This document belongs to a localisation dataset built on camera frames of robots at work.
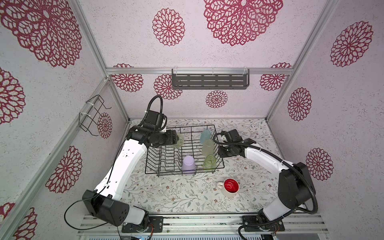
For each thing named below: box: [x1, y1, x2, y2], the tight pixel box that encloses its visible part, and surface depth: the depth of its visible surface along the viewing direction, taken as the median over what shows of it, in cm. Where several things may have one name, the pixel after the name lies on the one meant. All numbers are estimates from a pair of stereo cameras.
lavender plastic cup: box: [182, 155, 196, 176], surface depth 83 cm
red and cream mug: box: [217, 178, 240, 198], surface depth 83 cm
